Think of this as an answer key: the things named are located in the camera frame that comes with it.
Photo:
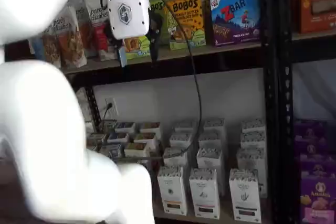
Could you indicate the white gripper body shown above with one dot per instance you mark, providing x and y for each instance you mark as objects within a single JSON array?
[{"x": 128, "y": 11}]

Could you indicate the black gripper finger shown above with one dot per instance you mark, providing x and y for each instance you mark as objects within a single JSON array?
[
  {"x": 155, "y": 32},
  {"x": 122, "y": 56}
]

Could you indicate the white tea box green strip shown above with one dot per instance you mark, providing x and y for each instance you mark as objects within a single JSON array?
[{"x": 245, "y": 197}]

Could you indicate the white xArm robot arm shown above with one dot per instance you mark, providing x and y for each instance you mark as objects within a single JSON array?
[{"x": 39, "y": 129}]

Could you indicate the green Bobo's apple pie box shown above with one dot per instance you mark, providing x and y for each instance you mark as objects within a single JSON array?
[{"x": 136, "y": 48}]

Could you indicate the yellow Bobo's snack box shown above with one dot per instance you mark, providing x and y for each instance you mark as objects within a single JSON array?
[{"x": 183, "y": 24}]

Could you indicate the green Bobo's snack box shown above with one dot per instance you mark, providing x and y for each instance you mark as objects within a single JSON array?
[{"x": 158, "y": 1}]

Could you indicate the small brown-top box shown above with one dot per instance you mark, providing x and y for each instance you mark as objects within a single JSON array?
[
  {"x": 145, "y": 138},
  {"x": 150, "y": 128},
  {"x": 136, "y": 149}
]

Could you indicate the blue Zbar snack box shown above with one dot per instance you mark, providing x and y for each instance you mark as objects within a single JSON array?
[{"x": 236, "y": 22}]

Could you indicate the black metal shelf rack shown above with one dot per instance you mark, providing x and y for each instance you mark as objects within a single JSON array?
[
  {"x": 286, "y": 51},
  {"x": 270, "y": 77}
]

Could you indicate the white tea box orange strip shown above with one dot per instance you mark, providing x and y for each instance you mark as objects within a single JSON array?
[{"x": 172, "y": 192}]

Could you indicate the white tea box pink strip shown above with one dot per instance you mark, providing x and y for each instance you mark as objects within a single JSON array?
[{"x": 204, "y": 195}]

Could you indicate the orange cardboard snack box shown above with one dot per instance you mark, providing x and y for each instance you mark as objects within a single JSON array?
[{"x": 317, "y": 3}]

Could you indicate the purple Annie's snack box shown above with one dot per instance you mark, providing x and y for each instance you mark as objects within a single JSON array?
[
  {"x": 309, "y": 129},
  {"x": 311, "y": 146},
  {"x": 319, "y": 200},
  {"x": 319, "y": 167}
]

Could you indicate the red Purely Elizabeth granola bag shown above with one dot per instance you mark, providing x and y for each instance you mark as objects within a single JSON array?
[{"x": 98, "y": 9}]

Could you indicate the brown Purely Elizabeth granola bag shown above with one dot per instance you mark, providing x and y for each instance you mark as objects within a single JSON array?
[{"x": 84, "y": 30}]

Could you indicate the orange Purely Elizabeth granola bag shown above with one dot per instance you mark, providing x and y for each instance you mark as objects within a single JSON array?
[{"x": 71, "y": 43}]

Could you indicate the blue Purely Elizabeth granola bag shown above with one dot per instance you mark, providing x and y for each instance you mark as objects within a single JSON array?
[{"x": 44, "y": 51}]

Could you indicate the dark brown leather seat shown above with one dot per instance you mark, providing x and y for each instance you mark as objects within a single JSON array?
[{"x": 15, "y": 49}]

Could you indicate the white wall outlet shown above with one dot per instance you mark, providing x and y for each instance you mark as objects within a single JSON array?
[{"x": 115, "y": 102}]

